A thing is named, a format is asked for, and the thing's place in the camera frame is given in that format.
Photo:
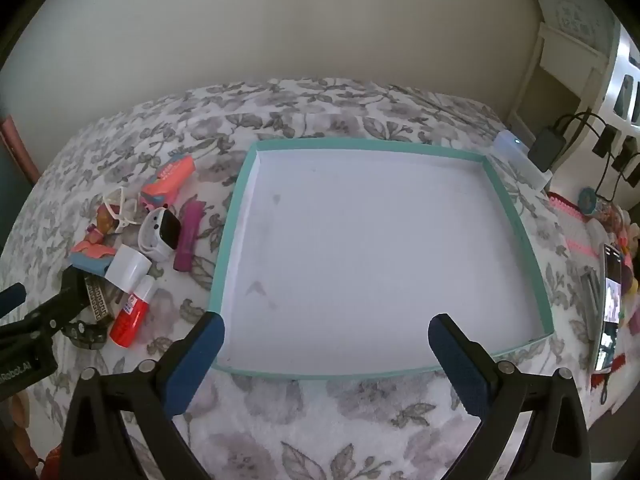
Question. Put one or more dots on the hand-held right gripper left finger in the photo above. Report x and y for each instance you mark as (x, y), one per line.
(200, 360)

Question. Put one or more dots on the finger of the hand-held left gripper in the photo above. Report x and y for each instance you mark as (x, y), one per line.
(74, 287)
(12, 298)

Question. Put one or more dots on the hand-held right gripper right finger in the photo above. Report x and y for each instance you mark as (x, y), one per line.
(460, 365)

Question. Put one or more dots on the black square block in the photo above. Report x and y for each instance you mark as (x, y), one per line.
(100, 302)

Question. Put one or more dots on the pink and blue toy block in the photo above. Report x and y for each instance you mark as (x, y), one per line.
(90, 256)

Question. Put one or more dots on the red glue bottle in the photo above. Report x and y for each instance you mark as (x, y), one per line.
(125, 327)

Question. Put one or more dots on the teal shallow cardboard box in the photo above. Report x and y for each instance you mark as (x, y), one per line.
(375, 260)

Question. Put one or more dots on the pink and blue toy gun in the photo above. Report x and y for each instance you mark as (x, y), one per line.
(170, 180)

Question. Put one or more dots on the white plastic cup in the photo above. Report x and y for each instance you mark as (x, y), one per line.
(127, 267)

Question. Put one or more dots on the small doll figure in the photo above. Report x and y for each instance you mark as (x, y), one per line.
(102, 217)

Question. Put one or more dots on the white toy glasses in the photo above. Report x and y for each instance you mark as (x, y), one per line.
(122, 190)

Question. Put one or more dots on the magenta tube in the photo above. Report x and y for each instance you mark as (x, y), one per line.
(187, 235)

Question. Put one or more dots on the smartphone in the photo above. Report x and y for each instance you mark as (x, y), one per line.
(611, 280)

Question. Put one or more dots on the teal round ornament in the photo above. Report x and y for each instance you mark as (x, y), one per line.
(591, 201)

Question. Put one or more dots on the white device with light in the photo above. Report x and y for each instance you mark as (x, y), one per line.
(517, 157)

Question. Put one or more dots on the black power adapter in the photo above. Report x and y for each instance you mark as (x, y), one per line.
(547, 149)

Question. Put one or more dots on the black plug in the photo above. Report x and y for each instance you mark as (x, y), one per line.
(605, 140)
(627, 155)

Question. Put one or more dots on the grey floral blanket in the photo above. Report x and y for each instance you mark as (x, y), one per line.
(350, 110)

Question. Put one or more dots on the white wooden shelf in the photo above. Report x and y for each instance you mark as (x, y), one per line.
(565, 55)

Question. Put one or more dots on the pink wooden frame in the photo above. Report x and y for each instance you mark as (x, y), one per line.
(17, 150)

